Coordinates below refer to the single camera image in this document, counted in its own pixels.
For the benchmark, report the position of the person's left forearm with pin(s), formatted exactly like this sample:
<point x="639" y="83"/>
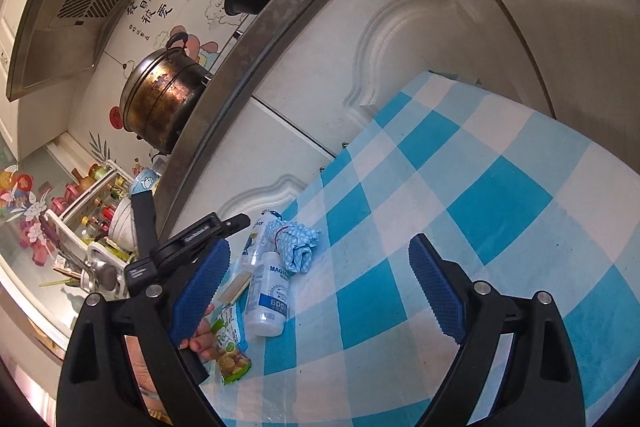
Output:
<point x="142" y="372"/>

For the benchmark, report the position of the steel range hood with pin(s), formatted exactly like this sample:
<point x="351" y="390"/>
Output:
<point x="60" y="32"/>

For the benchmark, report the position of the green snack packet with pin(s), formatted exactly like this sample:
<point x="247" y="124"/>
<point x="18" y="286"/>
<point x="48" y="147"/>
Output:
<point x="232" y="359"/>

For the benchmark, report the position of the large white plastic bottle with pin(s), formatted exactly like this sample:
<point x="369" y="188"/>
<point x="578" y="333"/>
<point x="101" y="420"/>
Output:
<point x="270" y="302"/>

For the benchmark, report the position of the white spice rack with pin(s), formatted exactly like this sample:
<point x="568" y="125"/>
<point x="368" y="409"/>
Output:
<point x="107" y="253"/>

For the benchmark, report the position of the blue checked tablecloth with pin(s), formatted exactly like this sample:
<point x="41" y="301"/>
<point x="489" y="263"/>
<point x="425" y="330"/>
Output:
<point x="500" y="207"/>

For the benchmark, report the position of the blue checked cloth bundle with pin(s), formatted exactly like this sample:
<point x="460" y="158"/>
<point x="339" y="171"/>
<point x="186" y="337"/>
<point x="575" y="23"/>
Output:
<point x="300" y="247"/>

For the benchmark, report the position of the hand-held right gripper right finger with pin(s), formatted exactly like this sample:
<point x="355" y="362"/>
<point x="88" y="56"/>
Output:
<point x="437" y="287"/>

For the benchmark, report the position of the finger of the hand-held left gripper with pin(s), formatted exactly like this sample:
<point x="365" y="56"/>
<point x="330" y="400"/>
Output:
<point x="144" y="222"/>
<point x="235" y="223"/>

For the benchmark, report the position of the cartoon wall sticker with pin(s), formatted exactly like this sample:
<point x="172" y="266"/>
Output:
<point x="160" y="7"/>

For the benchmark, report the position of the large metal cooking pot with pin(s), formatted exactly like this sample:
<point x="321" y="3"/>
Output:
<point x="160" y="97"/>

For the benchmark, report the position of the person's left hand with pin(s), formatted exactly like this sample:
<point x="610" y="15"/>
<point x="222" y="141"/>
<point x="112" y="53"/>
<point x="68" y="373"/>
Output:
<point x="200" y="341"/>

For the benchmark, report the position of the steel kitchen countertop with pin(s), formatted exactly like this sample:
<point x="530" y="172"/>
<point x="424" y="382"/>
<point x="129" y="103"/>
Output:
<point x="225" y="107"/>

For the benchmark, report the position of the blue cartoon mug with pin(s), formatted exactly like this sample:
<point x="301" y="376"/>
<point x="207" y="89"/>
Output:
<point x="145" y="182"/>

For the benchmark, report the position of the steel ladle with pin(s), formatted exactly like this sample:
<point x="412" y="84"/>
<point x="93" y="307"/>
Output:
<point x="107" y="274"/>

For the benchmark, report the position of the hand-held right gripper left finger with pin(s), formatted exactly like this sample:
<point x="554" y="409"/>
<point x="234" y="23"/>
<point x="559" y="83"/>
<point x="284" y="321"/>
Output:
<point x="200" y="287"/>

